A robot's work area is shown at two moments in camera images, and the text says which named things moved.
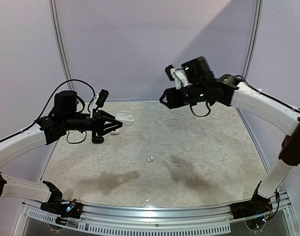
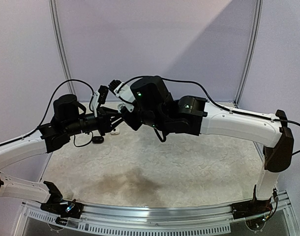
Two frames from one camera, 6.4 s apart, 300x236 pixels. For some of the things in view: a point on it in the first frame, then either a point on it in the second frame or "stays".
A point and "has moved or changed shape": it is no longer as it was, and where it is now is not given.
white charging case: x=126 y=117 has moved or changed shape
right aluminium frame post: x=258 y=8 stays
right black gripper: x=178 y=96 to x=128 y=116
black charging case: x=98 y=140 stays
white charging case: x=117 y=132 stays
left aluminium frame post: x=53 y=11 stays
